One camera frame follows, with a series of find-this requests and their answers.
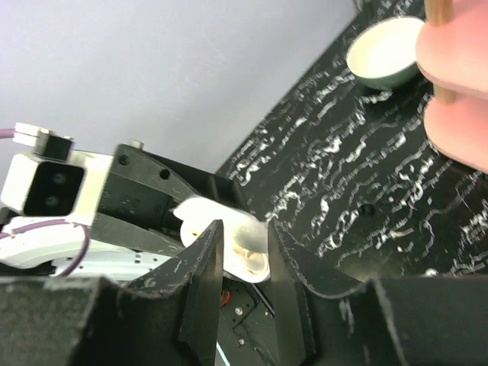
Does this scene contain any pink three-tier shelf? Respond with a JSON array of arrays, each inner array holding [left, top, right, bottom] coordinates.
[[416, 0, 487, 172]]

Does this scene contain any white green bowl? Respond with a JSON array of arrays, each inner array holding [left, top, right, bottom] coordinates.
[[345, 16, 424, 90]]

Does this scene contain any black marble mat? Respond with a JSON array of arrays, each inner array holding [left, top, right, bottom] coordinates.
[[219, 1, 487, 280]]

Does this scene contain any white earbuds charging case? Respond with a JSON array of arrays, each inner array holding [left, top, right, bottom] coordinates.
[[172, 196, 270, 284]]

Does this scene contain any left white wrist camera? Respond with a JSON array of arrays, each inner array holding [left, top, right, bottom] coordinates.
[[1, 123, 114, 226]]

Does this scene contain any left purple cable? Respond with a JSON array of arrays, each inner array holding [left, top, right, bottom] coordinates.
[[0, 128, 92, 278]]

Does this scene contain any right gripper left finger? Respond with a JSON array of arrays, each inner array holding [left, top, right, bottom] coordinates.
[[1, 220, 223, 365]]

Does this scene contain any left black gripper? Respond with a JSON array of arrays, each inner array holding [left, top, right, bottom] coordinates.
[[91, 144, 248, 257]]

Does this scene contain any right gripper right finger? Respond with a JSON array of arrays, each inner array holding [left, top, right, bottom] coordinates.
[[268, 222, 487, 365]]

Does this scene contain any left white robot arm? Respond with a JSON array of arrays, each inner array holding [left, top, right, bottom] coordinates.
[[1, 138, 246, 280]]

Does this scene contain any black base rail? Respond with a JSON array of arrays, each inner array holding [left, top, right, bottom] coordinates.
[[217, 278, 280, 366]]

